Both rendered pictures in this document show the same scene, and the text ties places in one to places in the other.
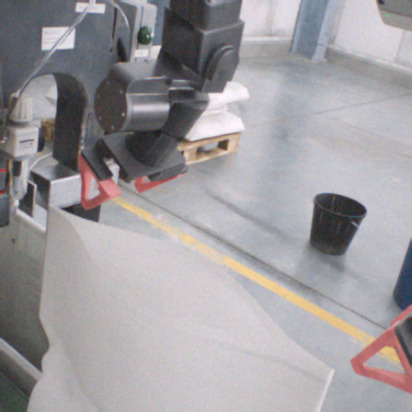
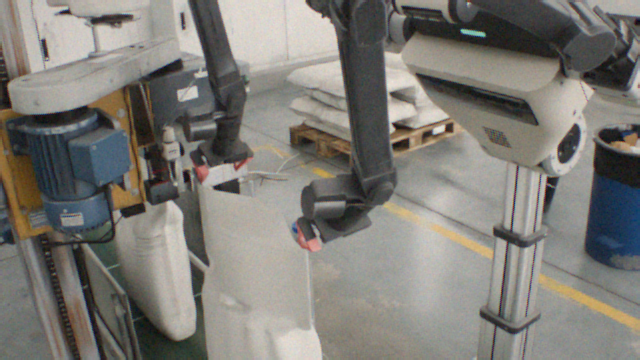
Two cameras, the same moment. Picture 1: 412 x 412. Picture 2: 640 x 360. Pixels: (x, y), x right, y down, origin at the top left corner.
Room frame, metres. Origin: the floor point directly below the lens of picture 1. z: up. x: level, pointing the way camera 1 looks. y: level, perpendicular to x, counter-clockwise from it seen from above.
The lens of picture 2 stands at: (-0.45, -0.56, 1.68)
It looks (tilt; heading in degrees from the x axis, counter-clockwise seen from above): 24 degrees down; 20
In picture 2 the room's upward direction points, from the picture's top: 3 degrees counter-clockwise
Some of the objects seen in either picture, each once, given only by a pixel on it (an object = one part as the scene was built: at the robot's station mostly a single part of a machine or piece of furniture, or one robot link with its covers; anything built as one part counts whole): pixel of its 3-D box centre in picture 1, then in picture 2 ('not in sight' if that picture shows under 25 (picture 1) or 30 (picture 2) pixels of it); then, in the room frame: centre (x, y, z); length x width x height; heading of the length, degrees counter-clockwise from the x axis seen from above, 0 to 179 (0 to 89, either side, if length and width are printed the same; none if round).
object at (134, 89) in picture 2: not in sight; (127, 106); (0.78, 0.41, 1.26); 0.22 x 0.05 x 0.16; 56
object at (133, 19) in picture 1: (127, 29); (236, 77); (0.99, 0.18, 1.29); 0.08 x 0.05 x 0.09; 56
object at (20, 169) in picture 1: (17, 177); (173, 170); (0.74, 0.26, 1.11); 0.03 x 0.03 x 0.06
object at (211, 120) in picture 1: (199, 122); (424, 110); (4.23, 0.19, 0.20); 0.67 x 0.43 x 0.15; 146
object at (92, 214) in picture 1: (84, 207); (231, 185); (0.94, 0.21, 0.98); 0.09 x 0.05 x 0.05; 146
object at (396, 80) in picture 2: not in sight; (369, 81); (3.72, 0.52, 0.56); 0.66 x 0.42 x 0.15; 146
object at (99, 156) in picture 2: not in sight; (101, 160); (0.45, 0.24, 1.25); 0.10 x 0.08 x 0.12; 171
